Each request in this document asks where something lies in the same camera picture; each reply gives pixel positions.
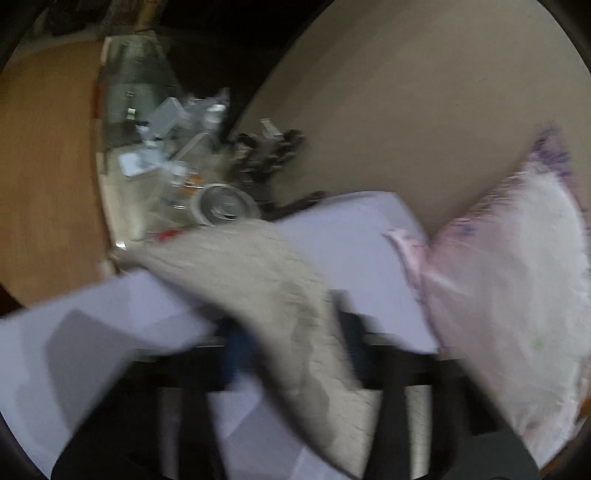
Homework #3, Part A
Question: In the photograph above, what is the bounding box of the cluttered bedside table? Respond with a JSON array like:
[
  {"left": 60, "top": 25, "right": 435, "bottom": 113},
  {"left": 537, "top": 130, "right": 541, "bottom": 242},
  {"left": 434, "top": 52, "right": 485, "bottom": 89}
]
[{"left": 94, "top": 34, "right": 263, "bottom": 250}]

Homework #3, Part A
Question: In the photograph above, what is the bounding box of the orange wooden headboard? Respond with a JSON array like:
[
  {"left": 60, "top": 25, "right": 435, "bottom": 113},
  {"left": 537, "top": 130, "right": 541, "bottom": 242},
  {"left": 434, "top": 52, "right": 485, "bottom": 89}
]
[{"left": 1, "top": 41, "right": 108, "bottom": 306}]

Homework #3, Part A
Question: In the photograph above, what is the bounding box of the pink floral pillow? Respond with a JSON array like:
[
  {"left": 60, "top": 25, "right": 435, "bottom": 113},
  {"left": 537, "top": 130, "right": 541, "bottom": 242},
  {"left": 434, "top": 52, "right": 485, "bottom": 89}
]
[{"left": 388, "top": 126, "right": 590, "bottom": 466}]

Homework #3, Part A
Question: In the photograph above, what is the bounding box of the round metal tin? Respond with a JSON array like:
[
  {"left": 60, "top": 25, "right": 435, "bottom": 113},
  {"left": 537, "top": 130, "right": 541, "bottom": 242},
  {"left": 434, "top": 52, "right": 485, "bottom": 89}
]
[{"left": 188, "top": 183, "right": 260, "bottom": 226}]

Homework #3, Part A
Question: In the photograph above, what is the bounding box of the beige knit sweater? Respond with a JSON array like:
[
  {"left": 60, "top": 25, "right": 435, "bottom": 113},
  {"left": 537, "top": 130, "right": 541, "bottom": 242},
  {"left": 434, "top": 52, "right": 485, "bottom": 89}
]
[{"left": 114, "top": 220, "right": 380, "bottom": 477}]

